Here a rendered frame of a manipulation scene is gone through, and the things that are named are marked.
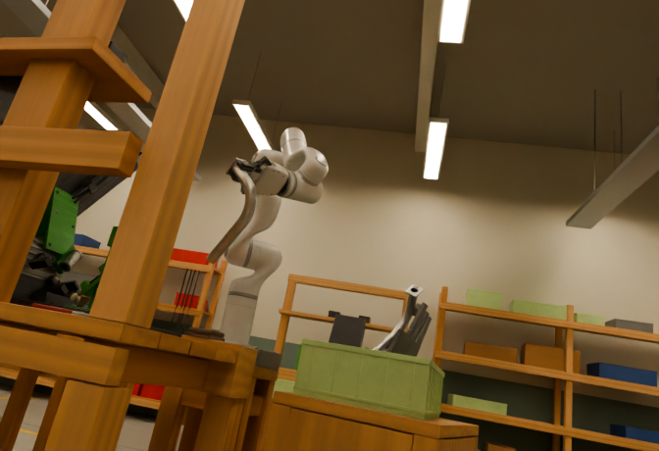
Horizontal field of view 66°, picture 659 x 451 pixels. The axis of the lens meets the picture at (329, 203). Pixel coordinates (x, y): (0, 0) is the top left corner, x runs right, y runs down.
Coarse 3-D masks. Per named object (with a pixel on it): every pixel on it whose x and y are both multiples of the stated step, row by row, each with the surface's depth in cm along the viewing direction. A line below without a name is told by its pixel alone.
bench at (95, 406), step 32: (32, 320) 104; (64, 320) 102; (96, 320) 100; (0, 352) 103; (32, 352) 102; (64, 352) 100; (96, 352) 98; (128, 352) 113; (160, 352) 125; (192, 352) 124; (224, 352) 140; (96, 384) 97; (160, 384) 126; (192, 384) 141; (64, 416) 95; (96, 416) 93; (224, 416) 148; (64, 448) 93; (96, 448) 94; (224, 448) 145
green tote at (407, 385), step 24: (312, 360) 160; (336, 360) 157; (360, 360) 156; (384, 360) 154; (408, 360) 152; (312, 384) 157; (336, 384) 155; (360, 384) 153; (384, 384) 151; (408, 384) 150; (432, 384) 160; (384, 408) 149; (408, 408) 147; (432, 408) 165
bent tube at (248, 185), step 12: (228, 168) 138; (240, 180) 135; (252, 180) 135; (252, 192) 132; (252, 204) 132; (240, 216) 132; (252, 216) 133; (240, 228) 133; (228, 240) 135; (216, 252) 136
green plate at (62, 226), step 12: (60, 192) 164; (48, 204) 162; (60, 204) 163; (72, 204) 168; (48, 216) 158; (60, 216) 162; (72, 216) 168; (48, 228) 156; (60, 228) 161; (72, 228) 166; (48, 240) 155; (60, 240) 160; (72, 240) 166; (60, 252) 160
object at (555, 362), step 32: (512, 320) 643; (544, 320) 595; (576, 320) 600; (448, 352) 600; (480, 352) 603; (512, 352) 596; (544, 352) 594; (576, 352) 587; (608, 384) 562; (640, 384) 562; (480, 416) 568; (512, 448) 563; (640, 448) 537
